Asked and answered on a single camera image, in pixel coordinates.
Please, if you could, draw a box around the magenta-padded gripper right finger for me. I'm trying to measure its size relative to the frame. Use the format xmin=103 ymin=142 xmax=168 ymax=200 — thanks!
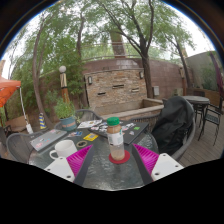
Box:
xmin=130 ymin=143 xmax=184 ymax=186

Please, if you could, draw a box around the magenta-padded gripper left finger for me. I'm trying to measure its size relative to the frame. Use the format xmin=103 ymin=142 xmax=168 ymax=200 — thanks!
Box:
xmin=44 ymin=144 xmax=98 ymax=187

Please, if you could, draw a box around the green-capped coffee drink bottle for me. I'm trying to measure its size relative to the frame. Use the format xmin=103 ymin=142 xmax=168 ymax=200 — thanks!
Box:
xmin=106 ymin=116 xmax=126 ymax=162

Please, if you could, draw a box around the white ceramic mug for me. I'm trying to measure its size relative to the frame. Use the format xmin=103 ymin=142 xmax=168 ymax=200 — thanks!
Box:
xmin=49 ymin=139 xmax=79 ymax=160

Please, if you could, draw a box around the grey laptop with stickers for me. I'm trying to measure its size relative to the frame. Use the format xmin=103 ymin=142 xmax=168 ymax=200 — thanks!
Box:
xmin=29 ymin=128 xmax=68 ymax=153

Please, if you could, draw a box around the flat round red coaster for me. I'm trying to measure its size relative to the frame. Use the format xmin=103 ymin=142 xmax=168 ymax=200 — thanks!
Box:
xmin=108 ymin=149 xmax=131 ymax=165

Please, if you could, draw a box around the blue card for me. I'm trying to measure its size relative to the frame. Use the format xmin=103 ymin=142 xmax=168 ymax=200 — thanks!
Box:
xmin=68 ymin=130 xmax=84 ymax=138

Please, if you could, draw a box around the yellow card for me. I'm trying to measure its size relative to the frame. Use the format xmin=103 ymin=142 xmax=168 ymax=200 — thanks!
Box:
xmin=83 ymin=132 xmax=100 ymax=142

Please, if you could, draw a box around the black laptop with stickers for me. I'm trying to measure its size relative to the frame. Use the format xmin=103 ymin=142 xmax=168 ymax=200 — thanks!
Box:
xmin=89 ymin=120 xmax=150 ymax=146

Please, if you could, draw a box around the black jacket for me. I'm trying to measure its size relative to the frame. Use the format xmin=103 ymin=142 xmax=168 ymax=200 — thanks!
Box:
xmin=151 ymin=95 xmax=195 ymax=156

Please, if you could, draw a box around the blue and yellow striped bollard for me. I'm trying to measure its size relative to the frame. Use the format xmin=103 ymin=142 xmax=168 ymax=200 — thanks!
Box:
xmin=38 ymin=112 xmax=47 ymax=130

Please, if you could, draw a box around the white printed paper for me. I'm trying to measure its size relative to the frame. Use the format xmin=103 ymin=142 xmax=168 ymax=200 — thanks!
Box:
xmin=77 ymin=119 xmax=104 ymax=130

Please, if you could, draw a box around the potted plant in teal pot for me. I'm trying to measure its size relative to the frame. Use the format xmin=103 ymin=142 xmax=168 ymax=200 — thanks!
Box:
xmin=53 ymin=96 xmax=78 ymax=132

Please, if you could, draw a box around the black metal chair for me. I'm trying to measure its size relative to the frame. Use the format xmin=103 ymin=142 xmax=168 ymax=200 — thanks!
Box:
xmin=198 ymin=96 xmax=224 ymax=146

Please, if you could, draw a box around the round dark patio table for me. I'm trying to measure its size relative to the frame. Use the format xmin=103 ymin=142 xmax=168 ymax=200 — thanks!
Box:
xmin=182 ymin=95 xmax=212 ymax=124

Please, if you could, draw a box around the orange patio umbrella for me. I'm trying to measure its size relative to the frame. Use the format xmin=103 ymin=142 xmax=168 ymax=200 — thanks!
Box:
xmin=0 ymin=76 xmax=34 ymax=134

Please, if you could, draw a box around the tape ring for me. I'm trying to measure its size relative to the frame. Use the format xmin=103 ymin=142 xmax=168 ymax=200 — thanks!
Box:
xmin=76 ymin=140 xmax=89 ymax=149

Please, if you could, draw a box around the globe-topped lamp post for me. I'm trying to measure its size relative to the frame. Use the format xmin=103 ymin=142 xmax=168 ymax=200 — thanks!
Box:
xmin=58 ymin=65 xmax=70 ymax=104

